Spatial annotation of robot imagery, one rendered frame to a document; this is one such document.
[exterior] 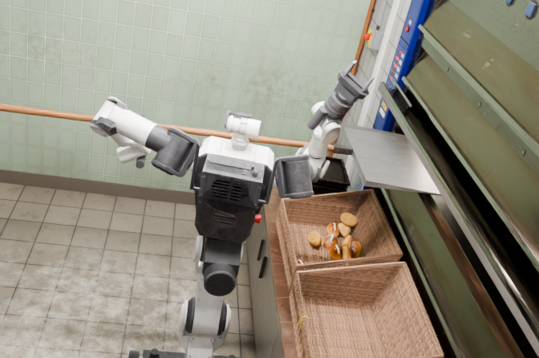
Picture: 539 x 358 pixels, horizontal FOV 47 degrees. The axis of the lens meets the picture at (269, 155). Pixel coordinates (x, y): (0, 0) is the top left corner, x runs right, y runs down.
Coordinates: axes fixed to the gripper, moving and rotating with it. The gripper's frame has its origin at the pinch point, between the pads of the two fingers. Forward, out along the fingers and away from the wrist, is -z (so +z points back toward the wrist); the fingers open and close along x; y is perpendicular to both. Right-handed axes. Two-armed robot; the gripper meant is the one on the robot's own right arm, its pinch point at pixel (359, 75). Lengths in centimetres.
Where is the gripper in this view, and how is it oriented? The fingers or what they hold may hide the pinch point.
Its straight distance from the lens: 214.8
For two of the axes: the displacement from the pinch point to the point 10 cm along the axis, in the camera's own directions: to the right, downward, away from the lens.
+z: -4.2, 6.1, 6.7
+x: -7.0, -6.9, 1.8
